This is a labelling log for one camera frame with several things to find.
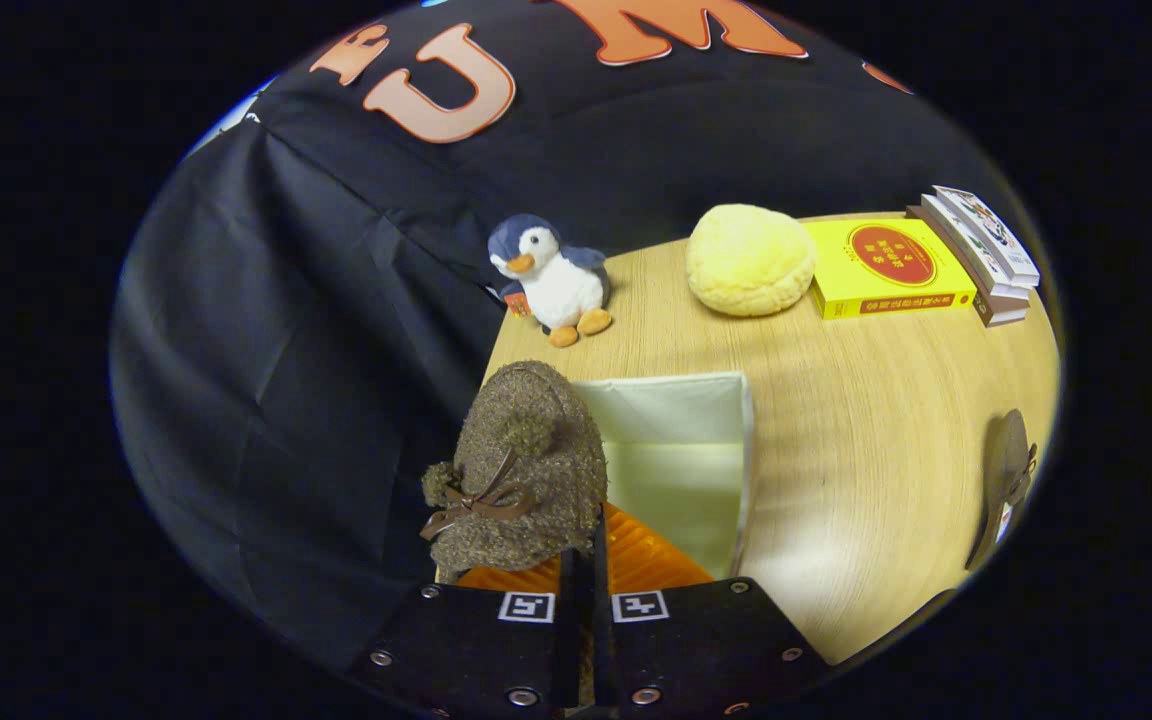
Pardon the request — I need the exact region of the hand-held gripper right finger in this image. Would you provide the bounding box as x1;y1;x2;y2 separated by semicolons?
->
591;500;832;717

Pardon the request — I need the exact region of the yellow round plush cushion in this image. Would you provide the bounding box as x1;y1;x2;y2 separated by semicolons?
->
686;204;817;318

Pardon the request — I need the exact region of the beige fabric storage box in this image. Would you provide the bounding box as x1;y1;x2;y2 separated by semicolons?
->
571;372;755;581

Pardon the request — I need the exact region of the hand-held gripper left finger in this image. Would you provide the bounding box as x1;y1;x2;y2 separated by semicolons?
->
351;548;582;720

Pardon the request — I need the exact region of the brown book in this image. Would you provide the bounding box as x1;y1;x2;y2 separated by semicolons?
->
904;205;1029;328

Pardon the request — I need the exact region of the white illustrated book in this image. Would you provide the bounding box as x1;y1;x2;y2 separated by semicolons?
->
933;185;1041;289

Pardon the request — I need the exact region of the penguin plush toy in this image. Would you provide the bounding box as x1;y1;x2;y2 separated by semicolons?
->
488;213;614;349

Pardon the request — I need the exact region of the brown fuzzy bow shoe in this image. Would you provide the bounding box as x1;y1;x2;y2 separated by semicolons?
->
964;408;1039;573
420;360;609;576

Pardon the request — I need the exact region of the black backdrop cloth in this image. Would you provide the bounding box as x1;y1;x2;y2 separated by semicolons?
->
108;0;1037;671

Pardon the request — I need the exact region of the yellow book with red circle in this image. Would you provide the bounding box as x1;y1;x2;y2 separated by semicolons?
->
801;217;979;321

